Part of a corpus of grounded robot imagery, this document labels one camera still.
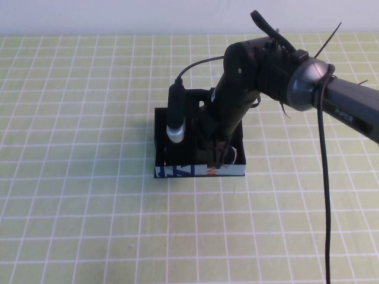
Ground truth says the black cable loop on wrist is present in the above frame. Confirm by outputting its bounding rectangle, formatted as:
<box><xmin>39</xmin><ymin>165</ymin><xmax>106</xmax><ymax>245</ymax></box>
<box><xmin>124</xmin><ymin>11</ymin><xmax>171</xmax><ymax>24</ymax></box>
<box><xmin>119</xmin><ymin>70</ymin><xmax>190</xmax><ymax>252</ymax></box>
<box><xmin>249</xmin><ymin>9</ymin><xmax>297</xmax><ymax>56</ymax></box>

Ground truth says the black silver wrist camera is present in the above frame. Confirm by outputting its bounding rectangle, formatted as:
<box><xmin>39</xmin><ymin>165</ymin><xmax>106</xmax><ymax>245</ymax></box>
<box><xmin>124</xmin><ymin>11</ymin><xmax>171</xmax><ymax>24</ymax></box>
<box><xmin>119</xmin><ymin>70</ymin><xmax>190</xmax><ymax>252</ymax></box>
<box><xmin>165</xmin><ymin>78</ymin><xmax>188</xmax><ymax>144</ymax></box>

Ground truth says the green white-grid tablecloth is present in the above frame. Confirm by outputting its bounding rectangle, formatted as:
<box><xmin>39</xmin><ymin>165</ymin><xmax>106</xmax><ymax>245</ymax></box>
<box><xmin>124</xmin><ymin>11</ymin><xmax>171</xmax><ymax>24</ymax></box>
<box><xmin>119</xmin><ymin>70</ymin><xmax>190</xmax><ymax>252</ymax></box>
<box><xmin>0</xmin><ymin>33</ymin><xmax>379</xmax><ymax>284</ymax></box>

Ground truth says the thin black camera cable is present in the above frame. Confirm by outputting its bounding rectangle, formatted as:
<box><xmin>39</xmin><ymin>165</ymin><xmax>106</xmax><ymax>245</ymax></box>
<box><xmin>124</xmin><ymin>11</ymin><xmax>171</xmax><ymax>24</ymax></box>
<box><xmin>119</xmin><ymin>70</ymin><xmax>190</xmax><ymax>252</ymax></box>
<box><xmin>176</xmin><ymin>54</ymin><xmax>226</xmax><ymax>81</ymax></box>

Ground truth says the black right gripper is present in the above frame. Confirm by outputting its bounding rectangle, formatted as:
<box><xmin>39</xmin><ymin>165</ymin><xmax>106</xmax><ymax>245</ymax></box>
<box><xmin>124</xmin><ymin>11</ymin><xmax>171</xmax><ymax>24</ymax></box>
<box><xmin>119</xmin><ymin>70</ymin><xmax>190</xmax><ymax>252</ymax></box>
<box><xmin>195</xmin><ymin>77</ymin><xmax>261</xmax><ymax>172</ymax></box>

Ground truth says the long black zip tie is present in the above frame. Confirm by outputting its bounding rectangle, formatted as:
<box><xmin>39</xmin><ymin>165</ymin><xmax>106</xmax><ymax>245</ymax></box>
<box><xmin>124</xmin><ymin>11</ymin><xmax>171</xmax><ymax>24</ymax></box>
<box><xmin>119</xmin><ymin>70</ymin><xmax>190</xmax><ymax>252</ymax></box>
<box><xmin>314</xmin><ymin>21</ymin><xmax>343</xmax><ymax>59</ymax></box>

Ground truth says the black open cardboard box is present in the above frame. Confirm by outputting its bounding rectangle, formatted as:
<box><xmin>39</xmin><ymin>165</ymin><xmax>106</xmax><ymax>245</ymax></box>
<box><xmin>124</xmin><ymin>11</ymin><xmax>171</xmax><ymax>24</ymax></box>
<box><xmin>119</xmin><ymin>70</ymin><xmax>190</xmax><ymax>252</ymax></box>
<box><xmin>153</xmin><ymin>107</ymin><xmax>247</xmax><ymax>179</ymax></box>

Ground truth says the thick black hanging cable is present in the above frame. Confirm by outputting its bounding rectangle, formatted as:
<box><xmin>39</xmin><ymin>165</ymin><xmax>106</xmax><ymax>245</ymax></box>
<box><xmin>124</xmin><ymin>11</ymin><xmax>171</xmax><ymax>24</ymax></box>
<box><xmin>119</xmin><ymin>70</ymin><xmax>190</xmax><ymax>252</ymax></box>
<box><xmin>316</xmin><ymin>66</ymin><xmax>336</xmax><ymax>284</ymax></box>

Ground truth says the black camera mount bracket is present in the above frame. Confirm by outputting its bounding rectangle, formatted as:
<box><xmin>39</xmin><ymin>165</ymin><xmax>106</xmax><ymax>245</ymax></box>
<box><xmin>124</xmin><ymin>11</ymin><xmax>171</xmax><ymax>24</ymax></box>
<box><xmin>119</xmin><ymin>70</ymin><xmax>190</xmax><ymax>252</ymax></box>
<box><xmin>184</xmin><ymin>87</ymin><xmax>214</xmax><ymax>120</ymax></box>

